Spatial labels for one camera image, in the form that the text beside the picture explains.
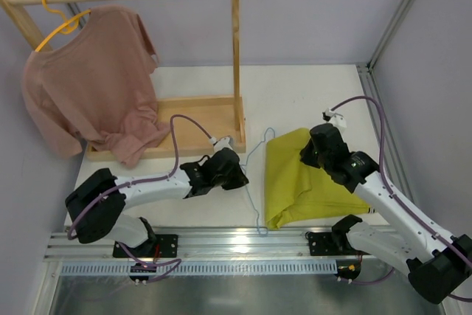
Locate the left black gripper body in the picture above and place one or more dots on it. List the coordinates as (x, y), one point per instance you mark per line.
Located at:
(231, 170)

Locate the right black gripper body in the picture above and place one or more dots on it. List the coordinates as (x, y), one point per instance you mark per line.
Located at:
(318, 147)

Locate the yellow-green trousers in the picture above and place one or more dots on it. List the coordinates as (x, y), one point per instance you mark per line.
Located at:
(296, 192)

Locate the light blue wire hanger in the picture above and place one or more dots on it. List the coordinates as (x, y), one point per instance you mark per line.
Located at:
(241, 207)

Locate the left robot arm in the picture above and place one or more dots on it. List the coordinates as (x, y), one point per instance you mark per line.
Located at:
(97, 206)

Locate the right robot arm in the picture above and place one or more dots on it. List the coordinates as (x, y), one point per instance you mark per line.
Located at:
(435, 261)

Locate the wooden clothes rack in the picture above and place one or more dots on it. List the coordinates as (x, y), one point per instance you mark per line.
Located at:
(212, 94)

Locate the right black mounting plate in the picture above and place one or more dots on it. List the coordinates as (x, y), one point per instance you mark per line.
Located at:
(330, 244)

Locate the black mounting plate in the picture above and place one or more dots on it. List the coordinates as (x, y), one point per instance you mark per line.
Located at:
(330, 244)
(162, 246)

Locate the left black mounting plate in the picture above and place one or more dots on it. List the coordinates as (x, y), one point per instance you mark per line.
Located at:
(162, 246)

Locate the pink t-shirt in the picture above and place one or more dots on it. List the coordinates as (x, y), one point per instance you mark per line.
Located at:
(97, 88)

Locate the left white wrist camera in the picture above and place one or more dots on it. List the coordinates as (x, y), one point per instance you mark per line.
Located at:
(220, 144)

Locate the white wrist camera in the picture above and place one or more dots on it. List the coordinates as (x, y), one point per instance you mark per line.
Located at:
(335, 119)
(220, 144)

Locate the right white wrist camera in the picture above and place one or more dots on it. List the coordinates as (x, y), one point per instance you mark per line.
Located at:
(335, 119)

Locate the aluminium frame profile right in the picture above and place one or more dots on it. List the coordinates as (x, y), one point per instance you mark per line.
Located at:
(383, 77)

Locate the slotted cable duct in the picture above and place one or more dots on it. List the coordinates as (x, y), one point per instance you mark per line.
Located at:
(202, 268)

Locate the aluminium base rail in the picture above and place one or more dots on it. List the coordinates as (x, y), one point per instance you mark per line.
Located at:
(218, 243)

